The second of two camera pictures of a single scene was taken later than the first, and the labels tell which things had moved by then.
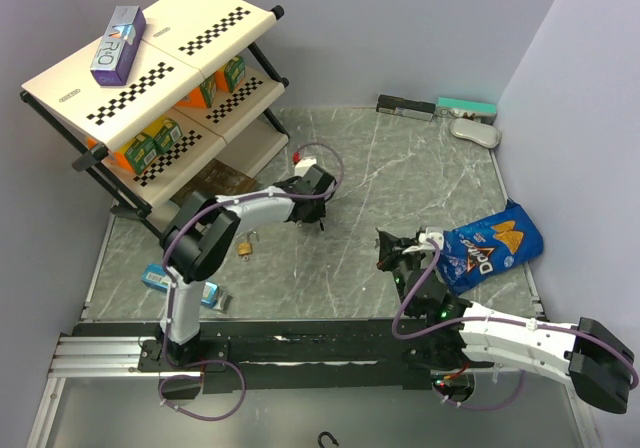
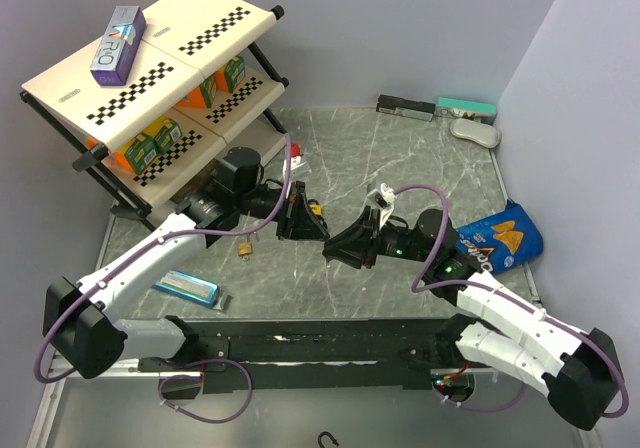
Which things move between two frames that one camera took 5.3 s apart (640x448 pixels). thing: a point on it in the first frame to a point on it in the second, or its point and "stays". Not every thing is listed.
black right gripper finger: (387, 242) to (357, 234)
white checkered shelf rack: (204, 86) stays
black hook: (324, 433) stays
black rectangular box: (406, 107) stays
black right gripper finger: (388, 260) to (348, 250)
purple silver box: (118, 45) stays
